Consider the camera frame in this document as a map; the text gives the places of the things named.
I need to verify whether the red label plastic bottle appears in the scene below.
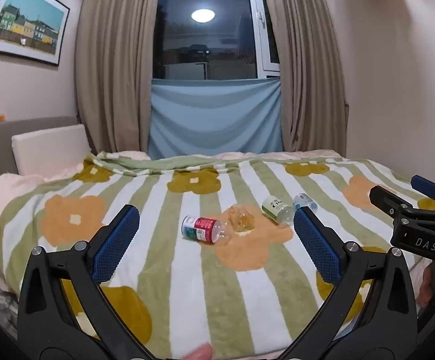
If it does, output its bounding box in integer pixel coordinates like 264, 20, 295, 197
181, 215, 233, 247

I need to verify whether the white pillow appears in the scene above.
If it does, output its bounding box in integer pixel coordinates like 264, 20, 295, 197
11, 124, 93, 176

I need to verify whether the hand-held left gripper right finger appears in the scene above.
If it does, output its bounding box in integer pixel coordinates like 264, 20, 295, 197
281, 206, 419, 360

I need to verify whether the green label plastic bottle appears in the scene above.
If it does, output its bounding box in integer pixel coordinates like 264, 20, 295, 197
261, 196, 295, 226

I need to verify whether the floral striped blanket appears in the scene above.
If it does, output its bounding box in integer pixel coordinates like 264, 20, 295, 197
0, 152, 435, 358

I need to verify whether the light blue cloth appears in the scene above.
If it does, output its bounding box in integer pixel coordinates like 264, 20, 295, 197
147, 76, 284, 159

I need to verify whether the blue label plastic bottle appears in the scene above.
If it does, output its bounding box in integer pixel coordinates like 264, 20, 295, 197
292, 193, 319, 213

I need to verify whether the person's left hand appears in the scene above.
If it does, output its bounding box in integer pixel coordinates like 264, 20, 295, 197
185, 344, 214, 360

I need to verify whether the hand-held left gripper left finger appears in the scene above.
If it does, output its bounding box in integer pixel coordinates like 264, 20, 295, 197
17, 204, 154, 360

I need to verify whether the framed houses picture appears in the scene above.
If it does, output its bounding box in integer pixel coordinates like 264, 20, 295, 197
0, 0, 71, 67

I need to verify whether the beige curtain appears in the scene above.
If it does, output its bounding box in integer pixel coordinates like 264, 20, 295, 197
74, 0, 163, 155
261, 0, 350, 155

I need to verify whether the grey patterned cloth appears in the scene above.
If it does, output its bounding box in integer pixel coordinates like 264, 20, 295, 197
0, 292, 20, 340

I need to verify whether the window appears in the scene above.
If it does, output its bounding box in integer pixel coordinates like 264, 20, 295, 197
151, 0, 281, 82

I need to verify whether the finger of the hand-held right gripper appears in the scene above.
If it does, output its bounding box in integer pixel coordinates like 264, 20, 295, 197
369, 185, 416, 215
410, 175, 435, 200

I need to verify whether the cream duvet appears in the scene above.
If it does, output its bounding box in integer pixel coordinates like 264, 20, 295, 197
0, 150, 347, 246

